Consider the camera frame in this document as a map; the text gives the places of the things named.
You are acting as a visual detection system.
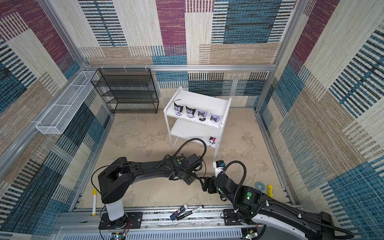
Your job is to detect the purple hood Kuromi figure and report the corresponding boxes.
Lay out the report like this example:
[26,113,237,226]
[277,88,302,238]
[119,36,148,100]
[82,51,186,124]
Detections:
[210,113,221,124]

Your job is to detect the striped purple Kuromi figure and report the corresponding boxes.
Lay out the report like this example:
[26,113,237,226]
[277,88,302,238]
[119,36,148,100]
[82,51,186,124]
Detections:
[186,106,196,119]

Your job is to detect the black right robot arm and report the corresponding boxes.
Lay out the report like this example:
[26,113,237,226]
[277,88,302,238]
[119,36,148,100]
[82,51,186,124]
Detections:
[200,161,355,240]

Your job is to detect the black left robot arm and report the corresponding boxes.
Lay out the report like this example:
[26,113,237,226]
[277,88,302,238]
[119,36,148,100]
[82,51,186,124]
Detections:
[96,138,207,222]

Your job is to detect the white two-tier shelf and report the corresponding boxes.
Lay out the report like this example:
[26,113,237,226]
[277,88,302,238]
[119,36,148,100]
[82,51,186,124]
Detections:
[164,87,232,161]

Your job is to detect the black white marker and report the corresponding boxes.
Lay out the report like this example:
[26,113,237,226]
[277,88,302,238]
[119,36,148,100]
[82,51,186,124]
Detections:
[177,205,204,221]

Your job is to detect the black marker blue label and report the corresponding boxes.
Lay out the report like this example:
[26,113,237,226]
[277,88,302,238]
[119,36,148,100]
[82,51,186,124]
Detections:
[170,204,188,221]

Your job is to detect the yellow white marker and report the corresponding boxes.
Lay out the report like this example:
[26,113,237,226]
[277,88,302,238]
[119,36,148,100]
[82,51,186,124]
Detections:
[92,188,98,217]

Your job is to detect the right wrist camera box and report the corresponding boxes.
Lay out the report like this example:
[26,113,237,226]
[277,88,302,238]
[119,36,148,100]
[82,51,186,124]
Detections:
[213,160,226,177]

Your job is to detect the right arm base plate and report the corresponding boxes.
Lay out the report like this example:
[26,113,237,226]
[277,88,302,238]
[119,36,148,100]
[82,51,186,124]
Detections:
[221,209,243,226]

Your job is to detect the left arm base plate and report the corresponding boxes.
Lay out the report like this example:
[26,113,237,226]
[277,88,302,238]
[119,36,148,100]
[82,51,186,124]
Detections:
[99,212,143,231]

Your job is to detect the black wire mesh shelf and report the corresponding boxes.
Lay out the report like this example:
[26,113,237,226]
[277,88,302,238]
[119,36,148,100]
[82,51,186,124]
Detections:
[91,68,159,114]

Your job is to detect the white wire mesh basket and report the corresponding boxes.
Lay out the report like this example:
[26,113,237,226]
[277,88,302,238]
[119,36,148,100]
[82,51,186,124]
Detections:
[36,71,95,135]

